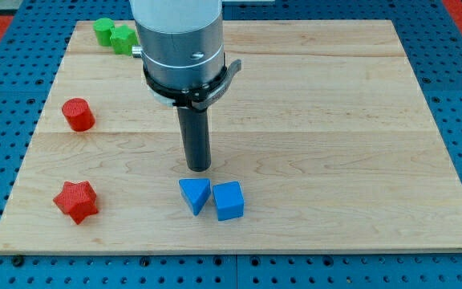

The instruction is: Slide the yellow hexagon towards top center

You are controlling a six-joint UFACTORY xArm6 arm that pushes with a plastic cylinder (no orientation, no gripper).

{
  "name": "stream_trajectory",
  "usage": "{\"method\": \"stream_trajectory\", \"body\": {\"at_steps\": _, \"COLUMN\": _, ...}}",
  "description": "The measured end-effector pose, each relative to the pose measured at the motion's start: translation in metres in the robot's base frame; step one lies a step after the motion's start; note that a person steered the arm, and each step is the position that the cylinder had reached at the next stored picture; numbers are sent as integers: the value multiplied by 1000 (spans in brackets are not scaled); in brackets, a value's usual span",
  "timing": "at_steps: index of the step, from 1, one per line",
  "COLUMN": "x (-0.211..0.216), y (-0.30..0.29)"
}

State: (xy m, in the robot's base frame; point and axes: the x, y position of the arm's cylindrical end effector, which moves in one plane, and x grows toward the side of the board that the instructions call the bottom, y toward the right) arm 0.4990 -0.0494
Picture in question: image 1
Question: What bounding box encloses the blue cube block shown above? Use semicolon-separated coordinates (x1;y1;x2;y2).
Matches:
213;181;245;221

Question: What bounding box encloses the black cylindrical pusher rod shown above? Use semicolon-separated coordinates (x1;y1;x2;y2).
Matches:
176;107;211;172

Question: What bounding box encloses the red cylinder block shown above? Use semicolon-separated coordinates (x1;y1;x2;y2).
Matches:
62;98;95;132

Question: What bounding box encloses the wooden board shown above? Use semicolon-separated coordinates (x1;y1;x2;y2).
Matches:
0;20;462;255

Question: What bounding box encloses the black clamp mount ring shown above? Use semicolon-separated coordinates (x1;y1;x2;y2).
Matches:
143;59;242;111

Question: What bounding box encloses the red star block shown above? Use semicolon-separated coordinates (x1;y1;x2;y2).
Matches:
53;181;99;225

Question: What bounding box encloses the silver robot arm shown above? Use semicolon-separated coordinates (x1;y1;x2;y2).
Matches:
130;0;241;172

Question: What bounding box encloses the green cylinder block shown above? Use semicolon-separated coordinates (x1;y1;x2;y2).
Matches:
92;18;115;47

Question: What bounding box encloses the blue triangle block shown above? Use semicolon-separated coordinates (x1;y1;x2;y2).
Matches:
178;178;211;216

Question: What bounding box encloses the green star block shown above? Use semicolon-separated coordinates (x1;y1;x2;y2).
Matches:
110;25;138;55

